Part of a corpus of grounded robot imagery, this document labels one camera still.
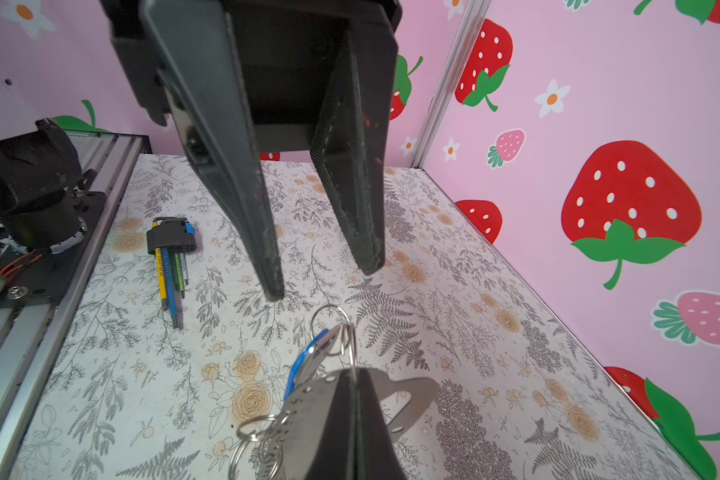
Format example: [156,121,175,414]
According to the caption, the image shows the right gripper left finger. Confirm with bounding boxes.
[305,373,356,480]

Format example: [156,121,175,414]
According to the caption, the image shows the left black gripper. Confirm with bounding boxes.
[98,0,403,302]

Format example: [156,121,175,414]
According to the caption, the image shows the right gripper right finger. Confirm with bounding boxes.
[353,369,405,480]

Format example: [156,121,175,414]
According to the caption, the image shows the blue tagged key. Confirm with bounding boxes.
[283,325,342,400]

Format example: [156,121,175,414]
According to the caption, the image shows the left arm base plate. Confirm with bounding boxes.
[0,192,106,308]

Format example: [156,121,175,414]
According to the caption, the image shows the aluminium rail frame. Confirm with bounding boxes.
[0,132,151,479]

